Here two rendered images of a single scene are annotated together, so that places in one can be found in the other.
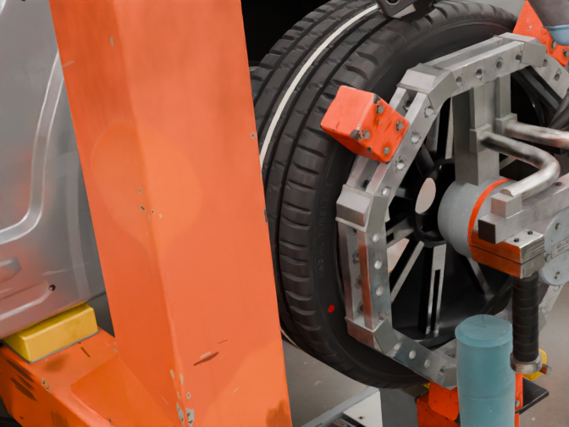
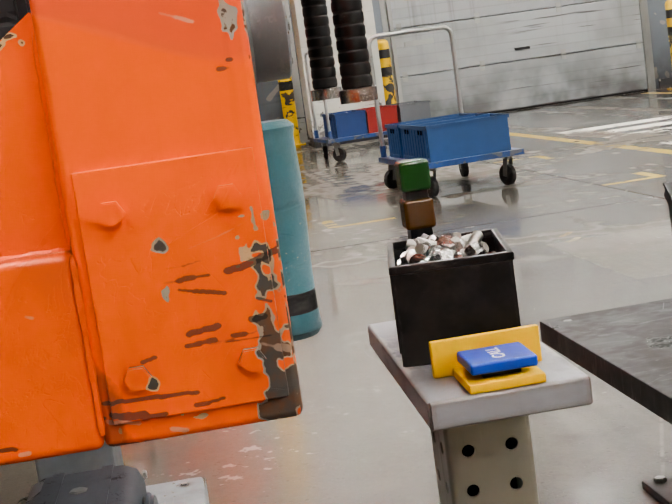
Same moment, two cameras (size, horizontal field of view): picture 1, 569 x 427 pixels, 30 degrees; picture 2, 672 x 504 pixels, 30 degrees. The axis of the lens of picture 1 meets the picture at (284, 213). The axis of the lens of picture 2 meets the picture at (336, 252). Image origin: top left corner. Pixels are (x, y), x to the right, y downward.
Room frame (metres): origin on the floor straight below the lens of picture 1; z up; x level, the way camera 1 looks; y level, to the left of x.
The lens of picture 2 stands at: (0.55, 0.97, 0.79)
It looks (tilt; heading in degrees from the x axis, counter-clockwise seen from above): 8 degrees down; 301
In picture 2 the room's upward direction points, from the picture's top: 8 degrees counter-clockwise
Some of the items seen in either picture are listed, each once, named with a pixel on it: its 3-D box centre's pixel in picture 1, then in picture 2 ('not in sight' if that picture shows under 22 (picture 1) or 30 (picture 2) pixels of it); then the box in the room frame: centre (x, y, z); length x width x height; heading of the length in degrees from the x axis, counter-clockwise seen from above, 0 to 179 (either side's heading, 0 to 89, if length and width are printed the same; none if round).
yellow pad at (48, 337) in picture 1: (44, 322); not in sight; (1.61, 0.43, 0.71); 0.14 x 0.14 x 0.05; 36
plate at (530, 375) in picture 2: not in sight; (498, 375); (1.07, -0.20, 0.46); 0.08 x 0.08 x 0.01; 36
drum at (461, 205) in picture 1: (512, 226); (203, 39); (1.48, -0.35, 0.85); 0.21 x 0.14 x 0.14; 36
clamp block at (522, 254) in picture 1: (507, 246); not in sight; (1.28, -0.30, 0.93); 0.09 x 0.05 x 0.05; 36
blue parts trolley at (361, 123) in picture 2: not in sight; (370, 98); (5.79, -8.80, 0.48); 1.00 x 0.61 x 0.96; 43
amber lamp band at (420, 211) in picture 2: not in sight; (417, 212); (1.29, -0.50, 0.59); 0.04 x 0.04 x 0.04; 36
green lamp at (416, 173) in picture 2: not in sight; (412, 175); (1.29, -0.50, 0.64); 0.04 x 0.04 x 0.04; 36
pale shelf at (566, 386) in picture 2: not in sight; (465, 358); (1.17, -0.34, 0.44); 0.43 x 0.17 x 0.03; 126
